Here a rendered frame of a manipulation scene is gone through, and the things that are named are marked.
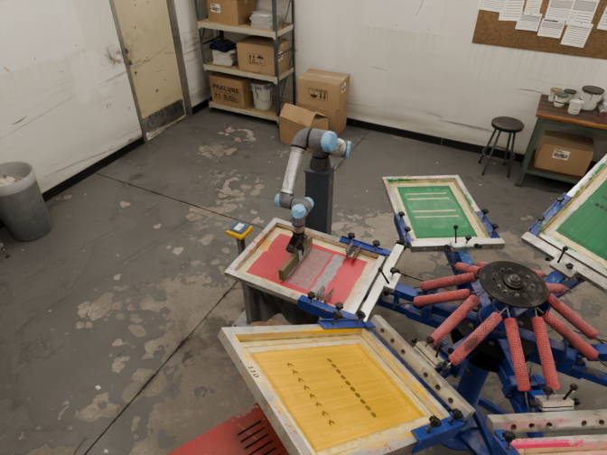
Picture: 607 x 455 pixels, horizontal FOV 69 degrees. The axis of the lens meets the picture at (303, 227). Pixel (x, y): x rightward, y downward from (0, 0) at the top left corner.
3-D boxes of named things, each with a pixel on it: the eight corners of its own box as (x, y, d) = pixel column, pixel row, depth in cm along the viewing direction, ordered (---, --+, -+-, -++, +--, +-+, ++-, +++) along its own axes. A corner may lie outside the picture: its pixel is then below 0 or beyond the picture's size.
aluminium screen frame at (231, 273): (224, 276, 256) (224, 272, 253) (275, 221, 297) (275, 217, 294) (350, 325, 228) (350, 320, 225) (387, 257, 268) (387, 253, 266)
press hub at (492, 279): (415, 439, 277) (463, 290, 193) (430, 388, 304) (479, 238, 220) (479, 468, 263) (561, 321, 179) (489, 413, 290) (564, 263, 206)
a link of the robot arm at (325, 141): (333, 138, 299) (308, 125, 248) (354, 143, 295) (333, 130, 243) (329, 156, 301) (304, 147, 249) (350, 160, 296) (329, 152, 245)
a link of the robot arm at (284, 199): (292, 122, 252) (271, 205, 252) (309, 125, 248) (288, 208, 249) (297, 127, 263) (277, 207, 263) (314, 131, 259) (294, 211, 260)
